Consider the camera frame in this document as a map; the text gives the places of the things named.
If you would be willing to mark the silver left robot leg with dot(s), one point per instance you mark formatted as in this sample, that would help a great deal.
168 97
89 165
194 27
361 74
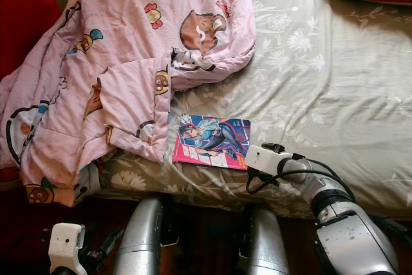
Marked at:
141 243

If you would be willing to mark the red fabric cover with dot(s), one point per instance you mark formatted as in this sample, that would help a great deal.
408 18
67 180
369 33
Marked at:
26 17

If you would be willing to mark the beige floral bed sheet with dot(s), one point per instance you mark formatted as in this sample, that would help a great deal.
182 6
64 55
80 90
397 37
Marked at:
328 82

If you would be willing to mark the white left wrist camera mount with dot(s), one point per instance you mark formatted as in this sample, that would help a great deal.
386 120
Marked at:
65 243

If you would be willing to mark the pink blue comic book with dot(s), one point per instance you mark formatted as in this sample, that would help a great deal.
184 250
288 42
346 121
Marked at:
209 141

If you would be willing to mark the silver robot leg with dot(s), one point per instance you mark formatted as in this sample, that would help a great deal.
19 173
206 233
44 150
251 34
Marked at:
267 249
141 243

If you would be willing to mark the pink cartoon print blanket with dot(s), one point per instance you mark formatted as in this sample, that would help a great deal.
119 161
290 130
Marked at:
116 43

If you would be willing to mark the silver right robot leg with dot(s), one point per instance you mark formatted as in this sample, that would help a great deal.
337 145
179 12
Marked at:
267 249

